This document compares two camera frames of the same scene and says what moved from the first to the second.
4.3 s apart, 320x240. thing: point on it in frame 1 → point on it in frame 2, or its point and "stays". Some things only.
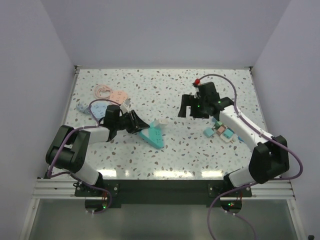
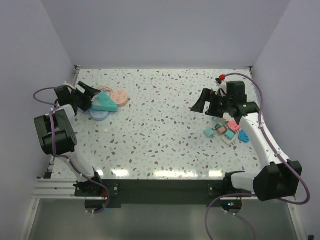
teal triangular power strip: [153, 135] → [104, 102]
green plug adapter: [208, 132] stays
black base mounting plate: [163, 193] stays
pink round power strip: [118, 96] stays
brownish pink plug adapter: [220, 130] stays
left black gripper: [136, 124] → [90, 92]
